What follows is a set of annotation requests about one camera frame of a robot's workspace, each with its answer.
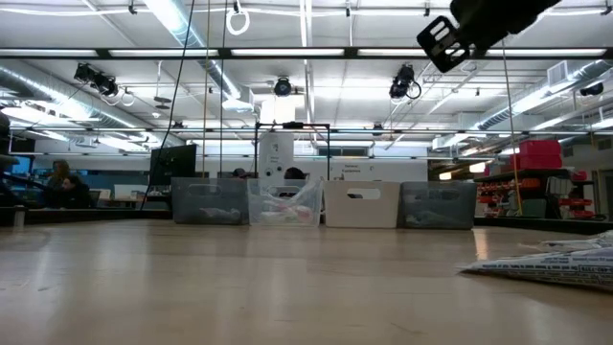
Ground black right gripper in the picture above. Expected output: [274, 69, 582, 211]
[415, 0, 562, 75]

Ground blue white bagged toothbrush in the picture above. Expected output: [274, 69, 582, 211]
[282, 177, 323, 212]

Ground red storage bins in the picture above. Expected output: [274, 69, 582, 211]
[509, 138, 564, 172]

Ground overhead LED light bar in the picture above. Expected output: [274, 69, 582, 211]
[0, 46, 613, 61]

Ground black shelf rack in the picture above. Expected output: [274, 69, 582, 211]
[472, 167, 599, 222]

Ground dark grey plastic bin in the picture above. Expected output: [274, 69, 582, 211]
[397, 180, 479, 230]

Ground white plastic bin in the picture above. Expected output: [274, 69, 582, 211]
[323, 180, 401, 229]

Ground white pillar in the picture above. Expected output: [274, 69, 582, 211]
[258, 98, 296, 186]

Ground printed white flat package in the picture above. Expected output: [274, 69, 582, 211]
[457, 246, 613, 292]

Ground clear plastic bin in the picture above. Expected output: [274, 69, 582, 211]
[246, 178, 325, 227]

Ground smoky translucent plastic bin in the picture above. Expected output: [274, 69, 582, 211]
[170, 176, 250, 225]

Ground black monitor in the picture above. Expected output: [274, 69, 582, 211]
[149, 143, 198, 187]

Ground yellow hanging cable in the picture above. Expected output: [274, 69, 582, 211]
[500, 45, 524, 217]

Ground silver ventilation duct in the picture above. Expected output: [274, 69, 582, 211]
[0, 61, 159, 145]
[143, 0, 255, 114]
[478, 59, 613, 131]

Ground black ceiling camera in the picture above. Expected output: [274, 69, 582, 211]
[578, 80, 606, 99]
[73, 61, 120, 99]
[388, 63, 423, 104]
[273, 75, 294, 99]

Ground black frame stand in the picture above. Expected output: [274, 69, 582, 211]
[253, 121, 332, 182]

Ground white cable ring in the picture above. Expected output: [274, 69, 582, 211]
[225, 4, 252, 37]

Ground black hanging cable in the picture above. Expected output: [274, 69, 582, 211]
[140, 0, 196, 212]

